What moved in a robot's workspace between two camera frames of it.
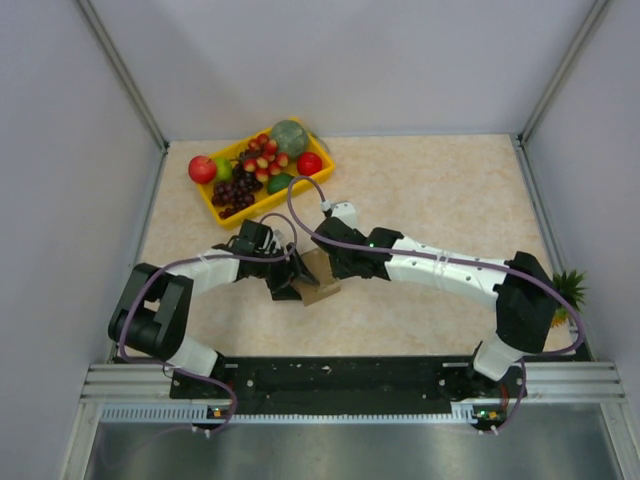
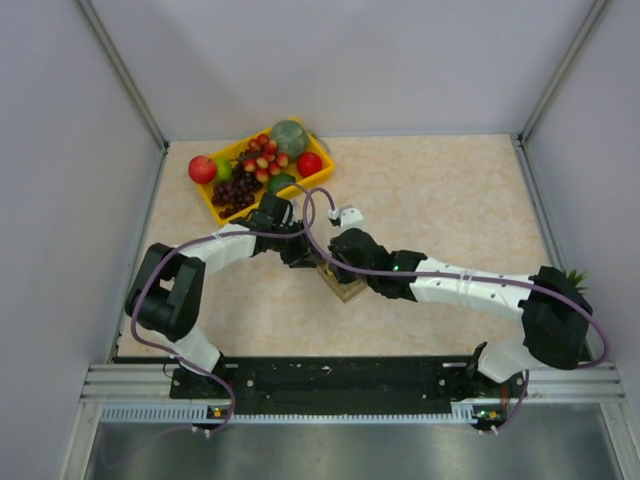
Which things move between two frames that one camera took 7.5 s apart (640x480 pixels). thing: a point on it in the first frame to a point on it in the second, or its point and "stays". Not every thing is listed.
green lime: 279,182 stays
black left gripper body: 277,275 to 292,250
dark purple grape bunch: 231,196 stays
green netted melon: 291,138 stays
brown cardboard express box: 309,291 to 344,290
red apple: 202,169 stays
